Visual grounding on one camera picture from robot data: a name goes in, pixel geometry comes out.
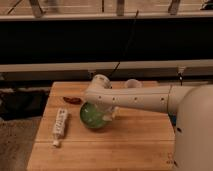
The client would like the green ceramic bowl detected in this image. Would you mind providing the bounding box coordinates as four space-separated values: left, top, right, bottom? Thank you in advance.
80 102 112 129

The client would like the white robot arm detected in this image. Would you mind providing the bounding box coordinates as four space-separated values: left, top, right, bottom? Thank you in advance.
84 74 213 171

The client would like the red chili pepper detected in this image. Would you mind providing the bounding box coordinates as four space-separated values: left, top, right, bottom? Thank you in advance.
63 97 82 105

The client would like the white wall outlet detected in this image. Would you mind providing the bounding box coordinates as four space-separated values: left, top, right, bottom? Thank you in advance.
88 70 96 77

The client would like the white sponge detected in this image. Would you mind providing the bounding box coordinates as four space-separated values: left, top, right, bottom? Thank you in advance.
102 114 113 121

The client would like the white toothpaste tube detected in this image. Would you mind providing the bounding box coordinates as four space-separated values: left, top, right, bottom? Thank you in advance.
53 108 68 147

